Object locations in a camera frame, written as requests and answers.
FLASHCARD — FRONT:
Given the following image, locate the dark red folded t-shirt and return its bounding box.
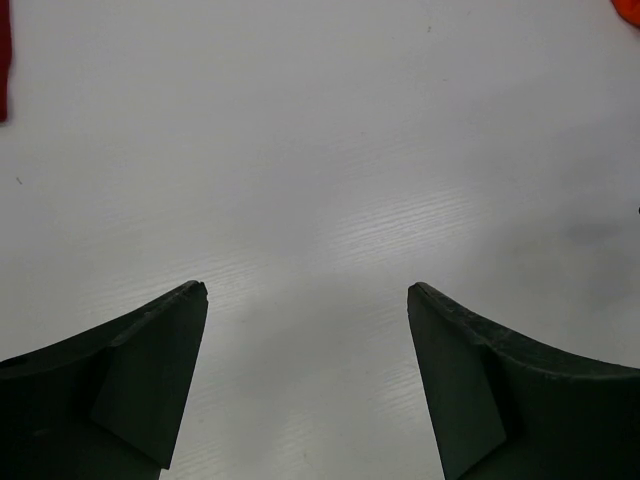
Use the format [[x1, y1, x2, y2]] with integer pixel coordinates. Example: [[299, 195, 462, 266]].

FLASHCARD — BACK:
[[0, 0, 13, 123]]

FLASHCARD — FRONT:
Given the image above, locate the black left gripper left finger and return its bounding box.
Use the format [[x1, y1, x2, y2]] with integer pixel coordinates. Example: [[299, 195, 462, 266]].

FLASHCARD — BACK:
[[1, 281, 208, 479]]

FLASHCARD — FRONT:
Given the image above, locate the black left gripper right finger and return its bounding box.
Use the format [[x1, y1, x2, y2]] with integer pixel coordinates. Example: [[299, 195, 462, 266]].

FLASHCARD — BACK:
[[407, 283, 639, 479]]

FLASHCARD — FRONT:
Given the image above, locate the orange t-shirt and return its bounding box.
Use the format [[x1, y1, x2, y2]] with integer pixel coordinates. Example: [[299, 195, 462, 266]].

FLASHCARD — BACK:
[[611, 0, 640, 27]]

